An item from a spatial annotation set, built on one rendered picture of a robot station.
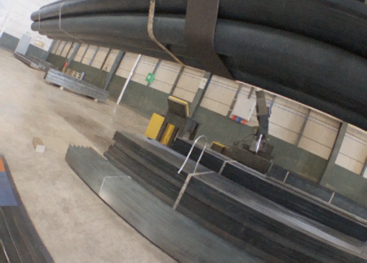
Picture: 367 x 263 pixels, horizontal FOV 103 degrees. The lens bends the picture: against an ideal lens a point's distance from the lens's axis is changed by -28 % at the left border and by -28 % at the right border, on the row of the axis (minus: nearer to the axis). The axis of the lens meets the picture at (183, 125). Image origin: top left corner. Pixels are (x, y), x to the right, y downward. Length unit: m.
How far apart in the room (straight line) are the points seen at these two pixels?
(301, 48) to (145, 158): 1.13
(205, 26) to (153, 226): 1.00
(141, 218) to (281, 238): 0.78
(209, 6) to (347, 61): 0.55
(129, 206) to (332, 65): 1.18
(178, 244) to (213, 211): 0.29
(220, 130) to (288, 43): 7.64
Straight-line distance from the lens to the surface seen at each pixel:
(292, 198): 1.81
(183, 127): 3.71
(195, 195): 1.24
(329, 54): 0.76
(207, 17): 0.86
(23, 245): 0.73
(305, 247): 1.25
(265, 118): 3.08
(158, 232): 1.13
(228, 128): 8.21
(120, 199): 1.26
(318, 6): 0.77
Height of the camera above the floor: 0.70
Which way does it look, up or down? 2 degrees down
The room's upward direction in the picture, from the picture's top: 24 degrees clockwise
